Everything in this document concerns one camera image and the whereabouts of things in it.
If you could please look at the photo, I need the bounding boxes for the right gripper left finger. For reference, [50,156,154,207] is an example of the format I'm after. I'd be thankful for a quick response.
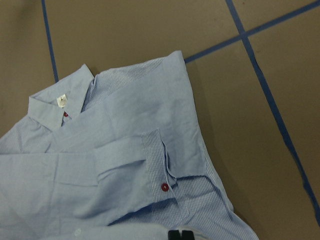
[167,230,182,240]

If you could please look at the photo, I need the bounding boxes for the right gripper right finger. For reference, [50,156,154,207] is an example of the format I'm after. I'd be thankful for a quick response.
[181,230,195,240]

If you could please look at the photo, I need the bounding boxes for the light blue striped shirt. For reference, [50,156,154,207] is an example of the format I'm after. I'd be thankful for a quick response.
[0,51,257,240]

